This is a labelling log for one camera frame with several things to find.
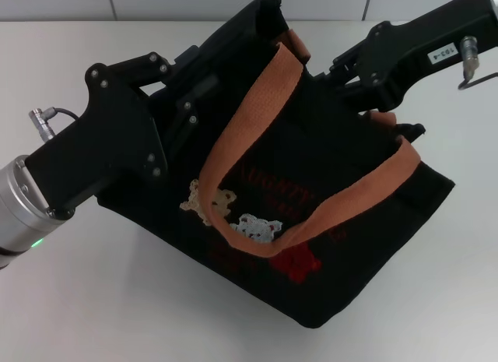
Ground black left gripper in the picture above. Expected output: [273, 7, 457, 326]
[26, 44, 220, 220]

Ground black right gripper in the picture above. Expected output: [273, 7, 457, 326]
[314, 0, 498, 114]

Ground black food bag orange handles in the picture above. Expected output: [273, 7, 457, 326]
[96, 0, 457, 330]

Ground right gripper cable silver connector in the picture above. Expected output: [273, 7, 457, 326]
[458, 35, 498, 92]

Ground gripper cable silver connector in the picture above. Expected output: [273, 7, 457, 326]
[458, 35, 498, 92]
[27, 106, 82, 139]

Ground left gripper cable silver connector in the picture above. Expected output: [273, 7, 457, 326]
[27, 106, 82, 139]

